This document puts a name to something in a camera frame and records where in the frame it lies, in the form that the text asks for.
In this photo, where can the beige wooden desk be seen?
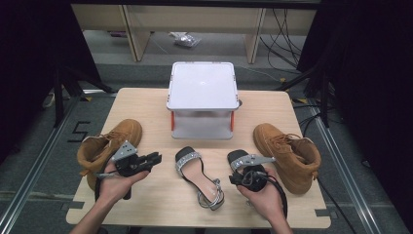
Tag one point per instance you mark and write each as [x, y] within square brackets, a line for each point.
[195, 19]

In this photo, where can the person's left hand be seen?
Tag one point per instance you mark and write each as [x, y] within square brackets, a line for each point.
[112, 188]

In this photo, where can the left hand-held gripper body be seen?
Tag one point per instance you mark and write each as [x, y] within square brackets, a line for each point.
[130, 165]

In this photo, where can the black metal stand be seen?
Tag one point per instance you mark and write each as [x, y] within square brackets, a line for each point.
[58, 97]
[324, 97]

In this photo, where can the person's right hand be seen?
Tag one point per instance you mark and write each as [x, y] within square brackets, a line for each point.
[266, 203]

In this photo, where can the tan suede boot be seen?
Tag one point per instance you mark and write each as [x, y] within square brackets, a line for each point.
[292, 169]
[123, 131]

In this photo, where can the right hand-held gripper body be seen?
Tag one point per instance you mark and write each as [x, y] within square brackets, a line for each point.
[255, 178]

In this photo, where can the white two-tier shoe rack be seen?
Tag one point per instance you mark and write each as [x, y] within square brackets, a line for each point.
[203, 84]

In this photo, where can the aluminium floor rail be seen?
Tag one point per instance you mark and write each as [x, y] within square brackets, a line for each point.
[35, 165]
[355, 195]

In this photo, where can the crumpled clear plastic bag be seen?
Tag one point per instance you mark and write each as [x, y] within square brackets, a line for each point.
[188, 40]

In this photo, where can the black curtain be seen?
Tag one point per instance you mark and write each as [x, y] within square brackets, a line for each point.
[26, 48]
[373, 65]

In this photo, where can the white flat packet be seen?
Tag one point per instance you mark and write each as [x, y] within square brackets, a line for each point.
[177, 34]

